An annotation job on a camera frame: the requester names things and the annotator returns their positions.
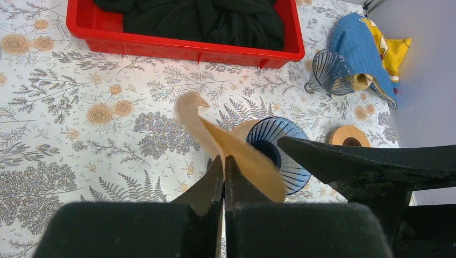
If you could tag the black cloth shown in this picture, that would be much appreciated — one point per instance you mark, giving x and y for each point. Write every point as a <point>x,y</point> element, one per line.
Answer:
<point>243,23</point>

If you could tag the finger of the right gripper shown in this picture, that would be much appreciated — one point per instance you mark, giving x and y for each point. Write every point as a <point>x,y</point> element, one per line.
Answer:
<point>381,178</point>

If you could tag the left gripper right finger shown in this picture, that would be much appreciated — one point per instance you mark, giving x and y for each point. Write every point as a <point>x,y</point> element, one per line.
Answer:
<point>258,227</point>

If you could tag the red plastic bin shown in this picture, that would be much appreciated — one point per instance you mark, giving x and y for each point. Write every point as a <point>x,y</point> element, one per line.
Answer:
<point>103,32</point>

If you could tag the blue glass dripper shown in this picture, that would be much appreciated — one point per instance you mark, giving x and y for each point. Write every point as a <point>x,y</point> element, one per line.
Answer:
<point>264,136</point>

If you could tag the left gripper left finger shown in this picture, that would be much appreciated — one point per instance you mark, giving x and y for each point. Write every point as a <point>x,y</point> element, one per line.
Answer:
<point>189,226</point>

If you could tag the grey glass dripper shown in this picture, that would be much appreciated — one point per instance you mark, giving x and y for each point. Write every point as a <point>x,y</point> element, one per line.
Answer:
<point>331,74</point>

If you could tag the single brown paper filter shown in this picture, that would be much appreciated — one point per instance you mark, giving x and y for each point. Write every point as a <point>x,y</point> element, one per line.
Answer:
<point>255,166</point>

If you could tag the wooden ring holder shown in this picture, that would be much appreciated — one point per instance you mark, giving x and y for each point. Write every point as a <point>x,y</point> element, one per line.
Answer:
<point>242,130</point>
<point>348,135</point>

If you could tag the blue and yellow cloth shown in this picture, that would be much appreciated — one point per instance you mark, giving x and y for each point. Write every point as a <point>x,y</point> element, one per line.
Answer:
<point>375,60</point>

